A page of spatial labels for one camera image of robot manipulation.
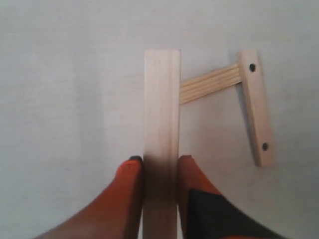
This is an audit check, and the wood stick with two magnets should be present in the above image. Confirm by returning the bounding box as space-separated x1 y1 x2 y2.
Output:
238 49 275 167

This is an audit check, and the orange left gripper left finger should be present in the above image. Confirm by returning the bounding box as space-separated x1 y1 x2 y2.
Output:
38 156 144 239

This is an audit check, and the plain pale wood stick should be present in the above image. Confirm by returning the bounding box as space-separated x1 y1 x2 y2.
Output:
143 49 181 239

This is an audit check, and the horizontal grained wood stick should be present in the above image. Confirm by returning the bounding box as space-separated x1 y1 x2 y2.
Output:
179 64 241 104

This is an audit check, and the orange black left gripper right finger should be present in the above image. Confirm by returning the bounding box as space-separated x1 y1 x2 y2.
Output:
177 155 281 239

